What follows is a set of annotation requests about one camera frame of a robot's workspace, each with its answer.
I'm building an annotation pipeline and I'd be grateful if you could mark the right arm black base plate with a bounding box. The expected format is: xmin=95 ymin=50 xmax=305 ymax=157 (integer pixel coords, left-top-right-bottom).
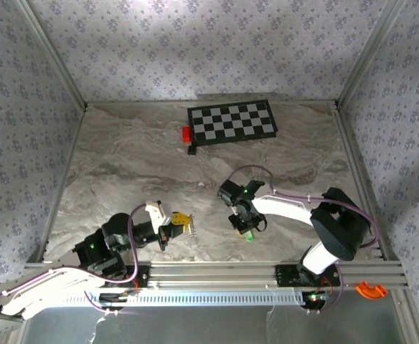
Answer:
xmin=274 ymin=264 xmax=342 ymax=287

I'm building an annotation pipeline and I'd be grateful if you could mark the aluminium frame post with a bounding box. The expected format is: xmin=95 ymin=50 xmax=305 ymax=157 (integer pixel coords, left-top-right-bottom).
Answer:
xmin=336 ymin=0 xmax=402 ymax=108
xmin=15 ymin=0 xmax=88 ymax=110

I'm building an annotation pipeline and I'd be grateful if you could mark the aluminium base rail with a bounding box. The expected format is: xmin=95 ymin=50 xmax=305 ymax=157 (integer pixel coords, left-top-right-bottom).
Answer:
xmin=19 ymin=261 xmax=410 ymax=291

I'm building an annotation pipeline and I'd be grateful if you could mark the black cable connector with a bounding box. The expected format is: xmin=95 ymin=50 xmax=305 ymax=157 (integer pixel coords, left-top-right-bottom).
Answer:
xmin=98 ymin=292 xmax=139 ymax=305

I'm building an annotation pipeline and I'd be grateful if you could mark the orange curved plastic part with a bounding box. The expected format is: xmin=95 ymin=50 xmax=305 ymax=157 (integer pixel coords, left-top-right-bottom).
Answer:
xmin=356 ymin=282 xmax=388 ymax=300

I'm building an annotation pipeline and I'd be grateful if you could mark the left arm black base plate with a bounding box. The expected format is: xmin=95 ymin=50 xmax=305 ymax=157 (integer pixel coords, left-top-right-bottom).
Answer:
xmin=123 ymin=265 xmax=150 ymax=290

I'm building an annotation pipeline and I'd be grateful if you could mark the small circuit board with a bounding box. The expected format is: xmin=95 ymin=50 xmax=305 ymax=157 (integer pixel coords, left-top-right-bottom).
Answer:
xmin=303 ymin=292 xmax=331 ymax=305

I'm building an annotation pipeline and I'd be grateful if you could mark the white slotted cable duct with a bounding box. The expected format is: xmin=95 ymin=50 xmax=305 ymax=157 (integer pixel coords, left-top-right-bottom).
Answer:
xmin=51 ymin=290 xmax=306 ymax=308

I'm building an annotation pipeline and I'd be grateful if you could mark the grey metal sheet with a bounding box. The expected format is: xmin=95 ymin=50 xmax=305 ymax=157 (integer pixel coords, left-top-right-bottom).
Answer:
xmin=15 ymin=304 xmax=419 ymax=344

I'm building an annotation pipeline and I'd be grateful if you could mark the black grey checkerboard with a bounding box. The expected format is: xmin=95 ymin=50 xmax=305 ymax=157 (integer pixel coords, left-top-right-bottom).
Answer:
xmin=187 ymin=99 xmax=278 ymax=146

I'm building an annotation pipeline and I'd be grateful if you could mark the aluminium table side rail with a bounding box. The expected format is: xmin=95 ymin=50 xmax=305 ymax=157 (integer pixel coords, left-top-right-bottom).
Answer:
xmin=26 ymin=107 xmax=88 ymax=266
xmin=333 ymin=101 xmax=400 ymax=261

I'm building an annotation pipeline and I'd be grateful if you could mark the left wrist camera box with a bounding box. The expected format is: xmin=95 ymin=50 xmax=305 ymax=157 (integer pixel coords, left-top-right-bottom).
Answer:
xmin=143 ymin=200 xmax=174 ymax=236

